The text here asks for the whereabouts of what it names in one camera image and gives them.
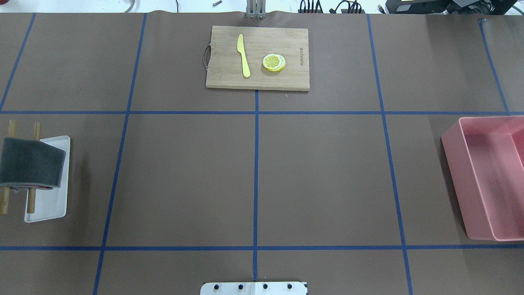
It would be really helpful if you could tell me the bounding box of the grey cloth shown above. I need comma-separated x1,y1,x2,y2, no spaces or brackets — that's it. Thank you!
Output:
0,137,66,189

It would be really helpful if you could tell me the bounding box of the yellow plastic knife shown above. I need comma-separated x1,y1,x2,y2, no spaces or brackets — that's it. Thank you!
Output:
236,34,251,78

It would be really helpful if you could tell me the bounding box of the yellow lemon slice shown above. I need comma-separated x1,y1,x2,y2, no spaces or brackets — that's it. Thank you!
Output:
262,54,286,72

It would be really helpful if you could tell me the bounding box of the wooden cutting board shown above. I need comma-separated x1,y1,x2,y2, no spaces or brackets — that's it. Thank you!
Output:
206,25,310,91

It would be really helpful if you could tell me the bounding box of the brown table mat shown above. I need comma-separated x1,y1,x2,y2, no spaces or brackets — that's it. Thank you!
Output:
1,11,523,295

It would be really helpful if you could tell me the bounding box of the black power strip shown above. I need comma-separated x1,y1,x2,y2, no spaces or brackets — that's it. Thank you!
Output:
297,0,365,14

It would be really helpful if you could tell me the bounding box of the white rectangular tray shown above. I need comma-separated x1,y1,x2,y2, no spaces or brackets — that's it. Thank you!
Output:
24,136,71,223

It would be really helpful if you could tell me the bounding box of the pink plastic bin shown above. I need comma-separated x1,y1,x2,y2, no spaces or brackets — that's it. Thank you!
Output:
441,116,524,242

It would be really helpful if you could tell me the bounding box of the metal camera post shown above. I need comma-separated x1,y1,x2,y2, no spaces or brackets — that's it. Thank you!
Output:
246,0,267,19

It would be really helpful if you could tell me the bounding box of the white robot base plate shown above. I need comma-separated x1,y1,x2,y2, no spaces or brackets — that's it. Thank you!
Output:
200,281,308,295

